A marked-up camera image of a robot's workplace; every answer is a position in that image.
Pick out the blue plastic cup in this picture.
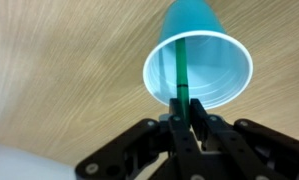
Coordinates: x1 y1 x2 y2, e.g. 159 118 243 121
142 0 254 110

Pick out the green pen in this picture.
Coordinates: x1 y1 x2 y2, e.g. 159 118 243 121
174 38 191 126

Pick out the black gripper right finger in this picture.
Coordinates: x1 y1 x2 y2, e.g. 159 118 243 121
190 98 299 180

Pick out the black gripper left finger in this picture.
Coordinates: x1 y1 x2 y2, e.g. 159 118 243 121
75 98 203 180

